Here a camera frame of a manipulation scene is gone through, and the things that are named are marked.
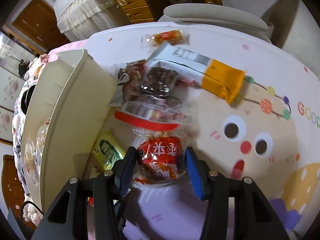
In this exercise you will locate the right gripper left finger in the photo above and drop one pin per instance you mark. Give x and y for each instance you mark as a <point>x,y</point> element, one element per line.
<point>66,218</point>

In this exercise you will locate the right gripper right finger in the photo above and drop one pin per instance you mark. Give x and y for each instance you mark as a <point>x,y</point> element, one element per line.
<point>254,217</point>

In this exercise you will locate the green pineapple cake packet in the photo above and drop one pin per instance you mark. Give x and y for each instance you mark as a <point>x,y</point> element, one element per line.
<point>107,150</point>

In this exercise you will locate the yellow puffed snack bag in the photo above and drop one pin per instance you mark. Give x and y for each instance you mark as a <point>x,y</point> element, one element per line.
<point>33,152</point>

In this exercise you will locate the red chinese text snack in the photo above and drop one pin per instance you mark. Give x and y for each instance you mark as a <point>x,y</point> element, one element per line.
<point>161,156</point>

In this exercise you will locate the dark dried fruit packet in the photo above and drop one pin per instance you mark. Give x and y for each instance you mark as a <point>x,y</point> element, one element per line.
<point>155,108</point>

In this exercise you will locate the white orange snack bar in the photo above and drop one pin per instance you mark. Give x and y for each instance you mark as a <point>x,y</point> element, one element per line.
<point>212,75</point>

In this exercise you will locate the brown white snack packet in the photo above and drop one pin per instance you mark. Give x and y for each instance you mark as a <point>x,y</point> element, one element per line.
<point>129,77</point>

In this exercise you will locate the orange fried twist packet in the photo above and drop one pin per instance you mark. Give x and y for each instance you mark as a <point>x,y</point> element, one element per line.
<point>173,37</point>

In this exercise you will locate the cartoon printed table cloth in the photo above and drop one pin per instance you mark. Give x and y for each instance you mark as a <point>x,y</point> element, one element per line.
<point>272,136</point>

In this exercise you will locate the white plastic storage tray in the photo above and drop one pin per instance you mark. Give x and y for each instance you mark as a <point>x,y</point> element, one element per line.
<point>73,93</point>

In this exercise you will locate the pink bed blanket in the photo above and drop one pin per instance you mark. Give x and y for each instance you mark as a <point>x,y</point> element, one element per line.
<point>52,55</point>

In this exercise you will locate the white floral curtain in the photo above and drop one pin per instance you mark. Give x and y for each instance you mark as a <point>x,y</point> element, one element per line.
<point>296,32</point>

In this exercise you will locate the brown wooden door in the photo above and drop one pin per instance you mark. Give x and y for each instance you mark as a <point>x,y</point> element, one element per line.
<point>38,22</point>

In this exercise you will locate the lace covered cabinet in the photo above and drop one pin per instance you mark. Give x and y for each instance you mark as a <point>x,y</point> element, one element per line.
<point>80,19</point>

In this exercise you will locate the grey office chair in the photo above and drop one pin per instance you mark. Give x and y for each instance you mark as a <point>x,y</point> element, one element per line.
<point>246,16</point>

